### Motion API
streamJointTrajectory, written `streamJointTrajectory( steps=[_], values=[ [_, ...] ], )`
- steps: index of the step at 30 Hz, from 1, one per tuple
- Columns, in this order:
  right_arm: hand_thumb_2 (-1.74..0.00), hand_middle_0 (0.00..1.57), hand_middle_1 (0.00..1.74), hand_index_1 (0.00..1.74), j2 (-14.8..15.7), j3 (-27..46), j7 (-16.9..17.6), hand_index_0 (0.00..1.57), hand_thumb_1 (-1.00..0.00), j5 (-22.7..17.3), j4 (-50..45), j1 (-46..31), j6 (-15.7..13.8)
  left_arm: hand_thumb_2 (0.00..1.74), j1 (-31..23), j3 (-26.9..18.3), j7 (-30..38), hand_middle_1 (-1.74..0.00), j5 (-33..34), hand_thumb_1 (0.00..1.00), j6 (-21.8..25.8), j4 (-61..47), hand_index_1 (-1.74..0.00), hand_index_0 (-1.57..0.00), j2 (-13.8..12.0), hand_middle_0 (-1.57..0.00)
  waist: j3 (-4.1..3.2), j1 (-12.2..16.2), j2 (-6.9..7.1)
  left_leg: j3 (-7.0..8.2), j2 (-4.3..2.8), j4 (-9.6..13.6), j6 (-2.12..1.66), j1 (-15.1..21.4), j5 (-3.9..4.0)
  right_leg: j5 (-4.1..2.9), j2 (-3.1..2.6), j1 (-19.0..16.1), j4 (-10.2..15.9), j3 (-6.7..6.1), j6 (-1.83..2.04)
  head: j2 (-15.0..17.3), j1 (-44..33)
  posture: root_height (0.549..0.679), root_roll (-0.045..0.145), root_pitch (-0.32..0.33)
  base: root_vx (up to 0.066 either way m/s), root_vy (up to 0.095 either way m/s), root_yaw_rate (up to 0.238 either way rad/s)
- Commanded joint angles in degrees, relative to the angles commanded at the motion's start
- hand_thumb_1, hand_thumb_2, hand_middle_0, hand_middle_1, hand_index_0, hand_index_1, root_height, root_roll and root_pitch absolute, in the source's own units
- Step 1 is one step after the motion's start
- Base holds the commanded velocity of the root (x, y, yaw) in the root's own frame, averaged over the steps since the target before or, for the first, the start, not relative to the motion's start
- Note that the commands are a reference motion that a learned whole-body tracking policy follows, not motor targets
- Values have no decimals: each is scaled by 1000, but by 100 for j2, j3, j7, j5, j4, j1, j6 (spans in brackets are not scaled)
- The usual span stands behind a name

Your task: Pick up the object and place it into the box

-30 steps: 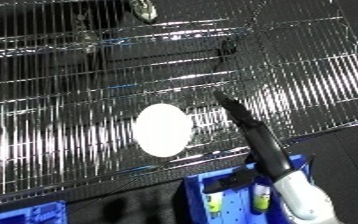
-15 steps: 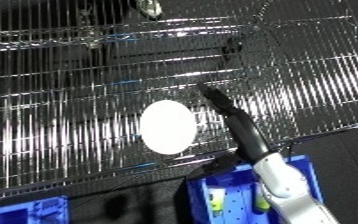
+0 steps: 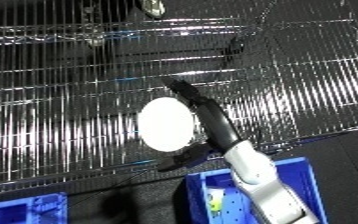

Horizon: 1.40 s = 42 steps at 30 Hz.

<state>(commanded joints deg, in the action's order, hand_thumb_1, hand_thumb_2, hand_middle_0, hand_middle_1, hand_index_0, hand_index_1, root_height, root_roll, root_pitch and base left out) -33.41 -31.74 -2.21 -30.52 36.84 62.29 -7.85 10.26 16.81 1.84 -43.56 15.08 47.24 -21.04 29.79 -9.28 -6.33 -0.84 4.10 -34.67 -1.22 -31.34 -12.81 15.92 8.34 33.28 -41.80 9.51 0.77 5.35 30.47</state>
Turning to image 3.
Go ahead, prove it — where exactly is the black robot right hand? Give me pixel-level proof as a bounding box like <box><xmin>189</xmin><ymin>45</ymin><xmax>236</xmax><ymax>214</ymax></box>
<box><xmin>155</xmin><ymin>77</ymin><xmax>245</xmax><ymax>173</ymax></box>

